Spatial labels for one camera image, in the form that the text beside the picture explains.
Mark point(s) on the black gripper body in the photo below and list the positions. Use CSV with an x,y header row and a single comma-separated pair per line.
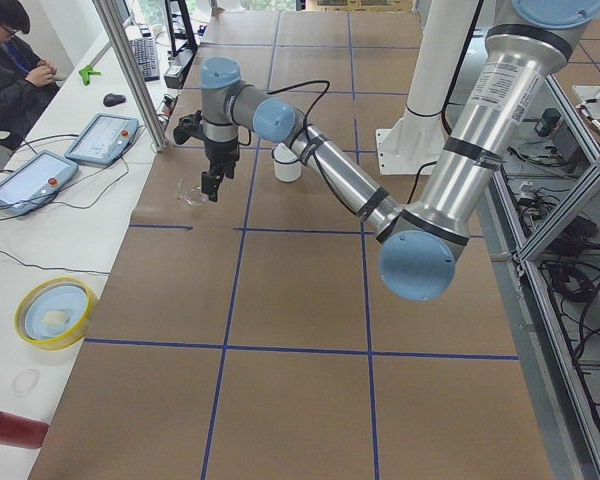
x,y
220,153

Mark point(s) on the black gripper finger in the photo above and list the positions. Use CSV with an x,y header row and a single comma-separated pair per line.
x,y
229,169
210,183

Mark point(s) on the clear glass funnel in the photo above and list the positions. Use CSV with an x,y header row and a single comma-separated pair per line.
x,y
189,190

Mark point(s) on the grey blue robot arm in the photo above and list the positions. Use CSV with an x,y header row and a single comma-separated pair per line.
x,y
420,242

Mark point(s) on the white enamel mug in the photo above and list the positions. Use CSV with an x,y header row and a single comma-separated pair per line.
x,y
287,167

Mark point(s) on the blue teach pendant far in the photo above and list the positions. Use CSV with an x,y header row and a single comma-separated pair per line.
x,y
105,138

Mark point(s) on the blue teach pendant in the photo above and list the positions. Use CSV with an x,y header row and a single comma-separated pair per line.
x,y
36,182
105,138

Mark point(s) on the black computer mouse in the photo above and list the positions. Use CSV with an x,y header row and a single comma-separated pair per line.
x,y
112,99

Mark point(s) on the black keyboard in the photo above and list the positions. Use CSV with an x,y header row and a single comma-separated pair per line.
x,y
145,53

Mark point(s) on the green plastic clip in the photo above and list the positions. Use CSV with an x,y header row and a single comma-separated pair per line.
x,y
87,72

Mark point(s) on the blue teach pendant near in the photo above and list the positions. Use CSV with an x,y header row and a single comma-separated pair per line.
x,y
36,182

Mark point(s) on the yellow tape roll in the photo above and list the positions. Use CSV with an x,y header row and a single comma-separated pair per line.
x,y
55,314

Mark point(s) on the person in black jacket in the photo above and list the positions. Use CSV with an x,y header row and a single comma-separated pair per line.
x,y
27,82

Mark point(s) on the red cylinder bottle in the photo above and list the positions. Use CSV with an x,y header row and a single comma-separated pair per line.
x,y
22,432

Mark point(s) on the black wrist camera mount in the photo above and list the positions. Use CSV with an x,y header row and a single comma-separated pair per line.
x,y
189,126

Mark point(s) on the aluminium frame post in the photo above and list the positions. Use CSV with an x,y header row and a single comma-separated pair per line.
x,y
113,26

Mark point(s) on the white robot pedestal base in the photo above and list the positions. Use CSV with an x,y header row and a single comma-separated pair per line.
x,y
418,136

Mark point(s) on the aluminium frame rail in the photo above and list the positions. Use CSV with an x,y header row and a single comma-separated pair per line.
x,y
544,210

